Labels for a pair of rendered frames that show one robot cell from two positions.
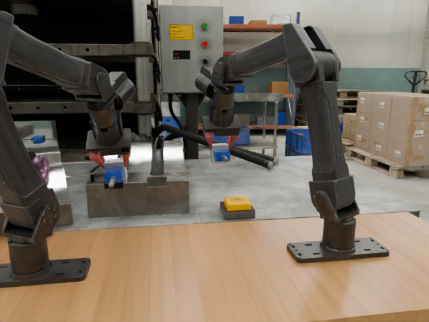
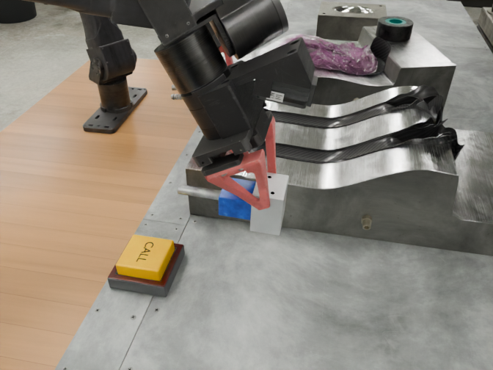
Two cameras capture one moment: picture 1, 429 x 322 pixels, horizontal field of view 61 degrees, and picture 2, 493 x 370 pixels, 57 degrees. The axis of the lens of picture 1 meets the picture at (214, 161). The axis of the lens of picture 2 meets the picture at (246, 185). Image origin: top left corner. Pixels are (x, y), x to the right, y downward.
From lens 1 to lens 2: 1.25 m
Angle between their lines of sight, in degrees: 97
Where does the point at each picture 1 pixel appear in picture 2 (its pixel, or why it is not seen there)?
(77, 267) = (100, 123)
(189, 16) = not seen: outside the picture
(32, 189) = (88, 37)
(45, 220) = (93, 69)
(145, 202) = not seen: hidden behind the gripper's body
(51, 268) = (111, 113)
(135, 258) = (95, 157)
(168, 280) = (33, 170)
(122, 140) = not seen: hidden behind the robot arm
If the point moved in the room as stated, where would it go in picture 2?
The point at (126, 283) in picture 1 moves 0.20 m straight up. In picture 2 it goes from (54, 149) to (24, 48)
